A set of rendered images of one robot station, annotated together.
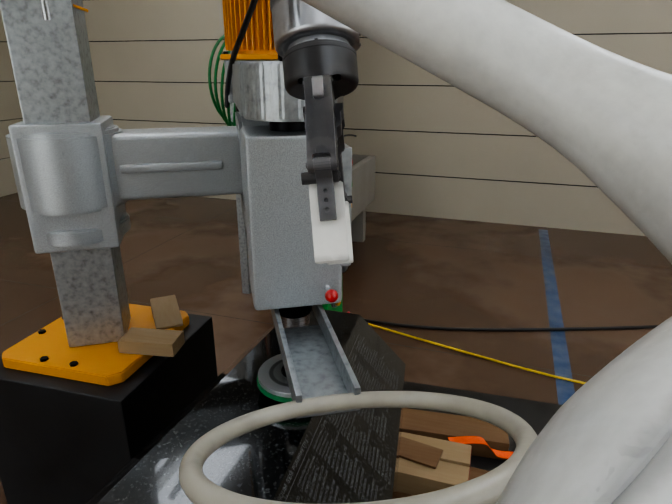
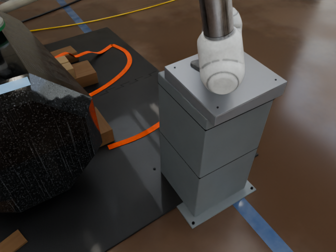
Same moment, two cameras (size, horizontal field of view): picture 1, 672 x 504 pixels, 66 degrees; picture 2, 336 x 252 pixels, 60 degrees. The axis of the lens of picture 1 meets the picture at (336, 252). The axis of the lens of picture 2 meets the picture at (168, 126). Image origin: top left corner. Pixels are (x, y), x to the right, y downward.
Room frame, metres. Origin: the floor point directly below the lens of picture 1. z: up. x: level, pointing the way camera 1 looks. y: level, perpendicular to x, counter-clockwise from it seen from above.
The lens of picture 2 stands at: (-0.43, 0.59, 1.60)
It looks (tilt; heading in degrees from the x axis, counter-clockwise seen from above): 45 degrees down; 310
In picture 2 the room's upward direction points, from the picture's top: straight up
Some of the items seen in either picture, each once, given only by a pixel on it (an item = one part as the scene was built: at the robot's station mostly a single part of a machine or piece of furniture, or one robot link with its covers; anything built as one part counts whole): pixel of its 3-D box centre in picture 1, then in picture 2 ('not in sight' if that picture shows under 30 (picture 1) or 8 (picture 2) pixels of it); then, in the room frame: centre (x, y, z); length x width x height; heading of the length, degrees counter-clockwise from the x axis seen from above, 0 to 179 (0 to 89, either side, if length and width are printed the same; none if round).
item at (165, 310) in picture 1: (166, 311); not in sight; (1.85, 0.67, 0.80); 0.20 x 0.10 x 0.05; 24
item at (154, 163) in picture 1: (135, 163); not in sight; (1.77, 0.69, 1.41); 0.74 x 0.34 x 0.25; 105
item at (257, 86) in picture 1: (272, 89); not in sight; (1.58, 0.19, 1.66); 0.96 x 0.25 x 0.17; 12
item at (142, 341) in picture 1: (151, 341); not in sight; (1.61, 0.65, 0.81); 0.20 x 0.10 x 0.05; 83
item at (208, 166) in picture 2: not in sight; (207, 138); (0.12, -0.41, 0.40); 0.50 x 0.50 x 0.80; 72
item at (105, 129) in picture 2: not in sight; (97, 126); (0.97, -0.25, 0.07); 0.30 x 0.12 x 0.12; 164
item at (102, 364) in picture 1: (102, 336); not in sight; (1.72, 0.88, 0.76); 0.49 x 0.49 x 0.05; 75
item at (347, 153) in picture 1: (342, 204); not in sight; (1.20, -0.01, 1.41); 0.08 x 0.03 x 0.28; 12
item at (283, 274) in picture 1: (287, 211); not in sight; (1.32, 0.13, 1.36); 0.36 x 0.22 x 0.45; 12
